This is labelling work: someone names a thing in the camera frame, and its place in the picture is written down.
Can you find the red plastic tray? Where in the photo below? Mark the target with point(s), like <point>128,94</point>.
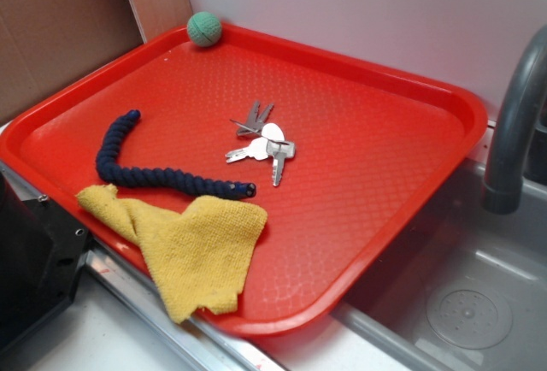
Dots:
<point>372,146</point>

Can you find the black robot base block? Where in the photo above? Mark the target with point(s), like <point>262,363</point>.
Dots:
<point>43,250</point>

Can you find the yellow cloth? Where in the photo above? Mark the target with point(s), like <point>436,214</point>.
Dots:
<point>199,259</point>

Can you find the green rubber ball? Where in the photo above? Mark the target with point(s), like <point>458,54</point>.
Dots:
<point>204,29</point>

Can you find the grey plastic sink basin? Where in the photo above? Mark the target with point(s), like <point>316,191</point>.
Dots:
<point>459,288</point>

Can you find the brown cardboard panel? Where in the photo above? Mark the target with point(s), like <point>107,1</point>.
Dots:
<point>46,45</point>

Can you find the grey sink faucet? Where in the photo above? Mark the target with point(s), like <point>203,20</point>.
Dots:
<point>518,146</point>

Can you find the silver key bunch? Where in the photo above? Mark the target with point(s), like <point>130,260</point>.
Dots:
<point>267,140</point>

